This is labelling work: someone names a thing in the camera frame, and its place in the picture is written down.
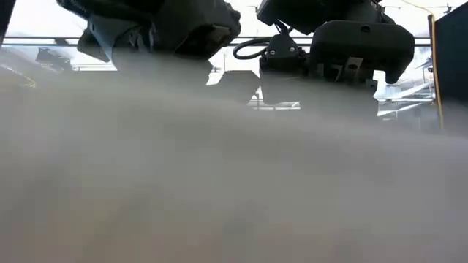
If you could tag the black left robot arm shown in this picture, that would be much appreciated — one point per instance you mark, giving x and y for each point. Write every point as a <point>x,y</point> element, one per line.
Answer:
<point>5,14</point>

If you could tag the black overhead frame beam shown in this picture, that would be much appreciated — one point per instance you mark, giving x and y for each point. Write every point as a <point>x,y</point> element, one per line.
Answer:
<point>36,41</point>

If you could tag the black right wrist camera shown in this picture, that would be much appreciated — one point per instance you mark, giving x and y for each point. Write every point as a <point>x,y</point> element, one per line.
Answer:
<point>292,14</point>

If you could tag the black curtain partition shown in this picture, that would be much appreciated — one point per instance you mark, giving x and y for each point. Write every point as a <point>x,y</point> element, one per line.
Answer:
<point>453,55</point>

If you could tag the black ceiling camera cluster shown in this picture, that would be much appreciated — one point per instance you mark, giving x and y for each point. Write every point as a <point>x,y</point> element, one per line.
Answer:
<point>55,58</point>

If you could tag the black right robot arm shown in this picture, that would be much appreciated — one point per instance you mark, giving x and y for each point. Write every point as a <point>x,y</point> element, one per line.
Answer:
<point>365,11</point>

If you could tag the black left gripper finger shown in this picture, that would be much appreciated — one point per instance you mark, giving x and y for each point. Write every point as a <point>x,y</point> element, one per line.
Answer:
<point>237,85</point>

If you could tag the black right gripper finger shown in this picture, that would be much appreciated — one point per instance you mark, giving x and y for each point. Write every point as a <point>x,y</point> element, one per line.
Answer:
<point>318,95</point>

